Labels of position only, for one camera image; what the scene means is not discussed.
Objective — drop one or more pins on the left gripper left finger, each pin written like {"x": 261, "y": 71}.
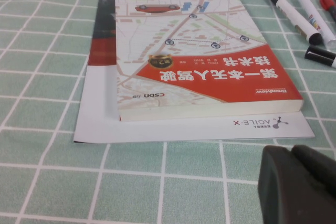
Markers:
{"x": 288, "y": 195}

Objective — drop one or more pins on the red map cover book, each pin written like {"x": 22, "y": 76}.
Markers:
{"x": 210, "y": 77}

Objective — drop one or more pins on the green checkered tablecloth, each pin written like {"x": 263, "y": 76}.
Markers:
{"x": 105, "y": 182}

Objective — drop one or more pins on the red and white map book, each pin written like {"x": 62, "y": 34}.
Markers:
{"x": 157, "y": 129}

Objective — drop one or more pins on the all white marker pen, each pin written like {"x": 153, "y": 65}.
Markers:
{"x": 315, "y": 16}

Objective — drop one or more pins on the plain white marker black cap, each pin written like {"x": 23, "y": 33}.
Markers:
{"x": 294, "y": 16}

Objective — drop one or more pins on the red and black pen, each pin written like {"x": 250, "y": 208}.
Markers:
{"x": 329, "y": 3}

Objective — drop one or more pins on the printed white marker black cap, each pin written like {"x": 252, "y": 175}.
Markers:
{"x": 320, "y": 56}

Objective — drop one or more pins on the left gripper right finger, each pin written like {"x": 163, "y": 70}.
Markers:
{"x": 317, "y": 163}

